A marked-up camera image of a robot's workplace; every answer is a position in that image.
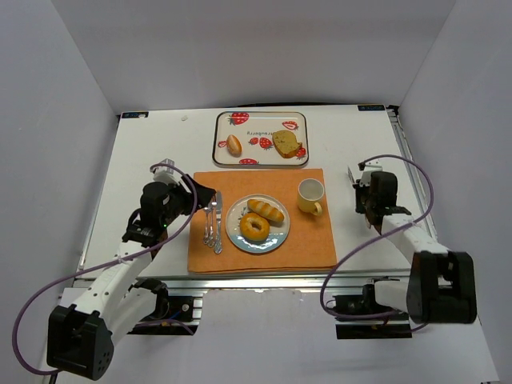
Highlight metal food tongs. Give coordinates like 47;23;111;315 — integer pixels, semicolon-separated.
347;166;371;229

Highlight golden bagel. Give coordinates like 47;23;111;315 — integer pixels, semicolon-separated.
239;213;270;242

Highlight striped long bread roll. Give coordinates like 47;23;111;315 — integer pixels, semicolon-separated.
247;199;285;223

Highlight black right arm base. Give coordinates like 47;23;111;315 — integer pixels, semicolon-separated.
326;284;412;340

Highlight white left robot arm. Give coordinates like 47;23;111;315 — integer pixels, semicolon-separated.
46;177;216;381

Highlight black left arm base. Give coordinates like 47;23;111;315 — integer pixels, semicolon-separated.
129;278;202;336

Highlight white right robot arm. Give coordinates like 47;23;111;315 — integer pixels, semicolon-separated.
354;168;477;324

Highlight small sesame bread roll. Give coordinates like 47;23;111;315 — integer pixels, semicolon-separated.
226;134;242;157

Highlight brown bread slice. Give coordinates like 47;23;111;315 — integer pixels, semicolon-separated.
272;130;302;158

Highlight silver spoon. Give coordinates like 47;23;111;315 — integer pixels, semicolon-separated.
202;204;211;245

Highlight silver fork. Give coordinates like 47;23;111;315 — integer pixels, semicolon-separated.
207;198;217;248

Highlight silver table knife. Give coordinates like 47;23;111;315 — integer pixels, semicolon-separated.
214;190;222;254

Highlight orange cloth placemat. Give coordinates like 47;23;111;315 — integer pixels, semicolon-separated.
187;169;337;274

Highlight yellow mug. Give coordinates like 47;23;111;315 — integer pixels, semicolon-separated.
297;178;325;216

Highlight strawberry pattern rectangular tray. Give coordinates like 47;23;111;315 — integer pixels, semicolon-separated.
212;110;310;168

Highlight round plate with blue rim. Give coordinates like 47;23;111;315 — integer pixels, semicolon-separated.
225;194;290;254

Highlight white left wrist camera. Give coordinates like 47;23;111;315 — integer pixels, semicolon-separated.
150;158;178;185

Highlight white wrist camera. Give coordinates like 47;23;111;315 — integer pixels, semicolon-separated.
150;158;178;185
357;160;383;187

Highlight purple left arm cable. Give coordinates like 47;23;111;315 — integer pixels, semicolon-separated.
11;162;199;376

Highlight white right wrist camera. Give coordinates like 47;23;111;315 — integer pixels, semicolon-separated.
357;160;383;187

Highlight aluminium table frame rail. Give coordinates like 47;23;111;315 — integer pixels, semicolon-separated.
139;269;410;297

